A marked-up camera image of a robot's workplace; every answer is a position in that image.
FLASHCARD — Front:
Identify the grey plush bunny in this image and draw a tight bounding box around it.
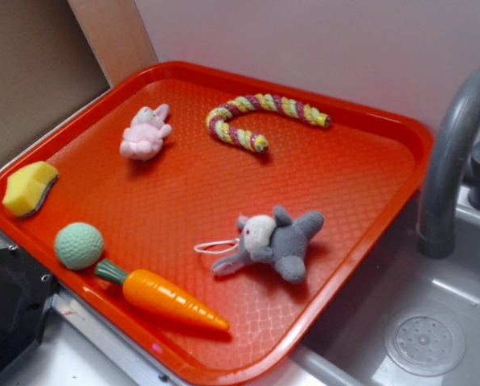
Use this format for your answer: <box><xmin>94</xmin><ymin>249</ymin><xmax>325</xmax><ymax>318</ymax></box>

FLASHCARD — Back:
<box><xmin>194</xmin><ymin>206</ymin><xmax>325</xmax><ymax>284</ymax></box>

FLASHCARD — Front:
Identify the twisted rope candy cane toy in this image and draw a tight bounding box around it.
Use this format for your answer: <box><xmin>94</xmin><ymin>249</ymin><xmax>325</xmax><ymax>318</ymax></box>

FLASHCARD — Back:
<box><xmin>205</xmin><ymin>93</ymin><xmax>332</xmax><ymax>154</ymax></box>

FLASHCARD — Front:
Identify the orange plastic toy carrot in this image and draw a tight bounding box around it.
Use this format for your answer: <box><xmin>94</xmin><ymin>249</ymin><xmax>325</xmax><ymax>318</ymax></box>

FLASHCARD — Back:
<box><xmin>94</xmin><ymin>259</ymin><xmax>230</xmax><ymax>331</ymax></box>

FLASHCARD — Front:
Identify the brown cardboard panel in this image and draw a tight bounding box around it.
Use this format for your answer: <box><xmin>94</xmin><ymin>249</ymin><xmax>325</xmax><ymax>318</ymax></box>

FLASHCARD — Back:
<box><xmin>0</xmin><ymin>1</ymin><xmax>109</xmax><ymax>168</ymax></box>

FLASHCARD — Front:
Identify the grey toy faucet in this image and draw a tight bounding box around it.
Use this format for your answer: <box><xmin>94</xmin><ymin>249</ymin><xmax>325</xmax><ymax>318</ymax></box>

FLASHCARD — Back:
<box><xmin>416</xmin><ymin>68</ymin><xmax>480</xmax><ymax>259</ymax></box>

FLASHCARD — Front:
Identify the pink plush bunny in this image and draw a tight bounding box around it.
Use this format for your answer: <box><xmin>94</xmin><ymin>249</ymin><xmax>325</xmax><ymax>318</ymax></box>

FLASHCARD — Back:
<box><xmin>119</xmin><ymin>104</ymin><xmax>173</xmax><ymax>161</ymax></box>

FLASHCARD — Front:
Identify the yellow sponge with grey pad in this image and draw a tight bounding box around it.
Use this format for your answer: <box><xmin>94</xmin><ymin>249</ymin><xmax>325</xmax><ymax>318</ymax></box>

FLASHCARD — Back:
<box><xmin>2</xmin><ymin>161</ymin><xmax>59</xmax><ymax>217</ymax></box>

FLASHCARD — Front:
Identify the wooden board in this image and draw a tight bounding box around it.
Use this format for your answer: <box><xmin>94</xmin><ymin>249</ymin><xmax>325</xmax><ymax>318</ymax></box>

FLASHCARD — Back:
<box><xmin>68</xmin><ymin>0</ymin><xmax>158</xmax><ymax>87</ymax></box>

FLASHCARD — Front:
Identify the green dimpled ball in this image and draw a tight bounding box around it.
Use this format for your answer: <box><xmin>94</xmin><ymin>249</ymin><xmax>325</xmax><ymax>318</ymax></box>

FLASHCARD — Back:
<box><xmin>54</xmin><ymin>222</ymin><xmax>104</xmax><ymax>270</ymax></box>

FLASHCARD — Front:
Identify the grey plastic sink basin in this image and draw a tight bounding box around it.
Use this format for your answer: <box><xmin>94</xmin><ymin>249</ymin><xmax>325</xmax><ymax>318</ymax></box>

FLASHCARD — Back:
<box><xmin>292</xmin><ymin>189</ymin><xmax>480</xmax><ymax>385</ymax></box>

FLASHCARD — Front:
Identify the orange plastic tray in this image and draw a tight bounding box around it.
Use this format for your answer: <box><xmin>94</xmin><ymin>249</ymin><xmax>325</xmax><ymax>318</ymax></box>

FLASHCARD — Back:
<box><xmin>0</xmin><ymin>62</ymin><xmax>433</xmax><ymax>385</ymax></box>

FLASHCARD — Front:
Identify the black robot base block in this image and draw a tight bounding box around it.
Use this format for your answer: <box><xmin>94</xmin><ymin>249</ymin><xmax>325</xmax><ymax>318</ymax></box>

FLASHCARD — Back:
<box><xmin>0</xmin><ymin>246</ymin><xmax>57</xmax><ymax>379</ymax></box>

